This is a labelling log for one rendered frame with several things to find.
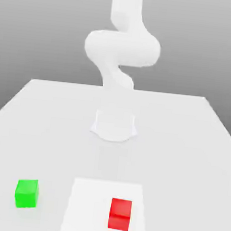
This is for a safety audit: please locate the small red cube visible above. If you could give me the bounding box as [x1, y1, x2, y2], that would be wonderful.
[107, 197, 133, 231]

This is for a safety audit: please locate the small green cube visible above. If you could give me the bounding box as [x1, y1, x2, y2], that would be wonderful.
[13, 177, 40, 211]

